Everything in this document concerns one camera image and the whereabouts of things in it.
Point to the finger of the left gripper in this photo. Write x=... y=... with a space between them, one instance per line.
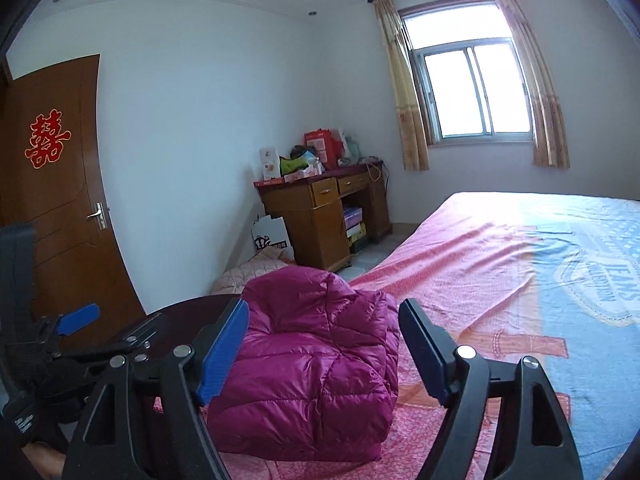
x=72 y=322

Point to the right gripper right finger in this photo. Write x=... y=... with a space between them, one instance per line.
x=432 y=351

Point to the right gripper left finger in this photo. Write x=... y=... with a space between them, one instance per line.
x=215 y=348

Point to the magenta puffer down jacket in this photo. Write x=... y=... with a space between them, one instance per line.
x=316 y=377

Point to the person's left hand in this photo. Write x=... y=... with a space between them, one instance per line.
x=48 y=462

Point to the white paper bag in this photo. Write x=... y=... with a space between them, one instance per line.
x=271 y=232

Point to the pink and blue bed sheet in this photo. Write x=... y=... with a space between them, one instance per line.
x=555 y=277

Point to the brown wooden door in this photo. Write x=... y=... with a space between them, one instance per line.
x=75 y=263

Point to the wooden desk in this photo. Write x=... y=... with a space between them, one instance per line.
x=313 y=211

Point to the red double happiness decal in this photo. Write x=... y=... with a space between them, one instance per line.
x=47 y=139

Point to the green cloth on desk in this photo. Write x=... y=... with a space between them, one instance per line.
x=299 y=165

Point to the white card box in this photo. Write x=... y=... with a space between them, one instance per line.
x=270 y=160

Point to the red gift bag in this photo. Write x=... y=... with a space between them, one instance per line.
x=325 y=145

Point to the right beige curtain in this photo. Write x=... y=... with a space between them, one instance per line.
x=550 y=149

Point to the silver door handle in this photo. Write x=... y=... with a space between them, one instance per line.
x=99 y=216

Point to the window with white frame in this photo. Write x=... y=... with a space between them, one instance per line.
x=469 y=73

